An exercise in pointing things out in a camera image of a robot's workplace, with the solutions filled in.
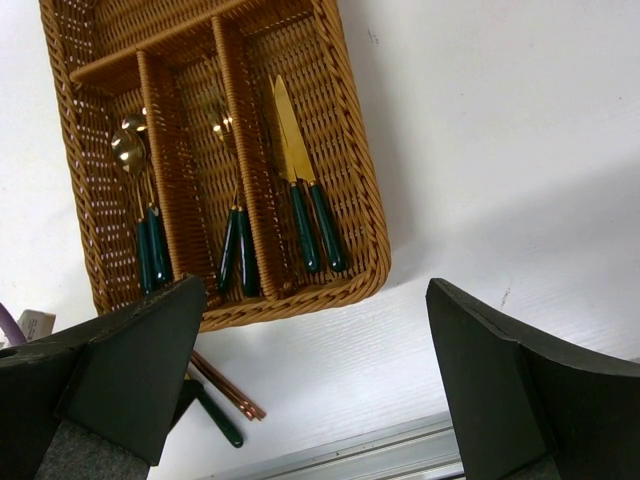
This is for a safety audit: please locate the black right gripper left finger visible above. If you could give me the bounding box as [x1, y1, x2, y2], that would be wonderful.
[1, 275, 207, 479]

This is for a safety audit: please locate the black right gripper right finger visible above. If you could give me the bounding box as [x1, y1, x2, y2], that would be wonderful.
[426, 278, 639, 479]

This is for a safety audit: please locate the gold knife green handle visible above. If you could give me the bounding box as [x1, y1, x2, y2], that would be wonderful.
[273, 74, 347, 274]
[185, 375, 244, 448]
[269, 74, 321, 273]

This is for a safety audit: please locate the gold fork green handle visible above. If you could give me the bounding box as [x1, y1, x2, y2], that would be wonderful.
[213, 100, 238, 293]
[214, 109, 261, 297]

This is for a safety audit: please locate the gold spoon green handle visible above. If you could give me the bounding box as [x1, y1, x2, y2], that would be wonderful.
[111, 129, 154, 295]
[121, 110, 172, 286]

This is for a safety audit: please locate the brown wicker cutlery tray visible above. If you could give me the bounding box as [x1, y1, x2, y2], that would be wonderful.
[40, 1, 391, 332]

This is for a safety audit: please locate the aluminium table frame rail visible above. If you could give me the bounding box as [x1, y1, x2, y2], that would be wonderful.
[211, 412, 465, 479]

